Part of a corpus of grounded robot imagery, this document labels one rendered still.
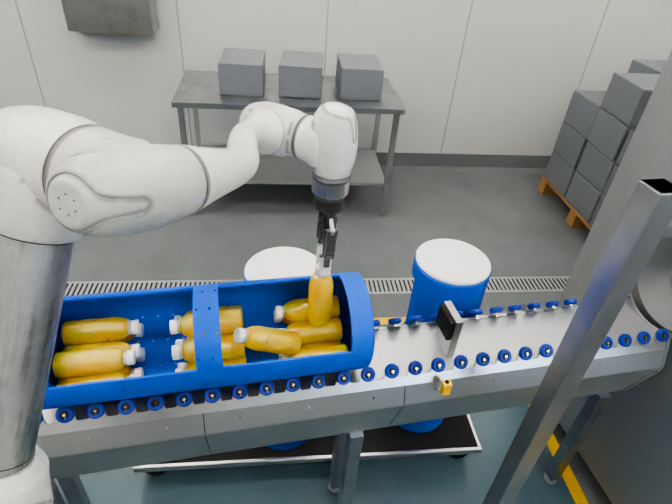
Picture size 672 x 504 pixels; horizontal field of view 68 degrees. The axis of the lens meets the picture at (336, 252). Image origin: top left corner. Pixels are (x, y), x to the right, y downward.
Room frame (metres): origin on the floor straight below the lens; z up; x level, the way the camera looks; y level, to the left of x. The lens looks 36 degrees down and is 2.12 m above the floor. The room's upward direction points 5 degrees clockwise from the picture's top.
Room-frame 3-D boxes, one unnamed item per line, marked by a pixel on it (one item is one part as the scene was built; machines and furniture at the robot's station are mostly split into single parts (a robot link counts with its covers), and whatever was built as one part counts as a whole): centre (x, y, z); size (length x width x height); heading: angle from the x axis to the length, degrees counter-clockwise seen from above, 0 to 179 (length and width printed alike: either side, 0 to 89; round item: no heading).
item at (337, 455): (1.14, -0.08, 0.31); 0.06 x 0.06 x 0.63; 15
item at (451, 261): (1.49, -0.44, 1.03); 0.28 x 0.28 x 0.01
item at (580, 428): (1.27, -1.07, 0.31); 0.06 x 0.06 x 0.63; 15
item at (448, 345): (1.15, -0.37, 1.00); 0.10 x 0.04 x 0.15; 15
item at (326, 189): (1.03, 0.03, 1.56); 0.09 x 0.09 x 0.06
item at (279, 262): (1.34, 0.17, 1.03); 0.28 x 0.28 x 0.01
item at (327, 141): (1.04, 0.04, 1.67); 0.13 x 0.11 x 0.16; 63
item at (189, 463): (1.44, 0.05, 0.08); 1.50 x 0.52 x 0.15; 99
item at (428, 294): (1.49, -0.44, 0.59); 0.28 x 0.28 x 0.88
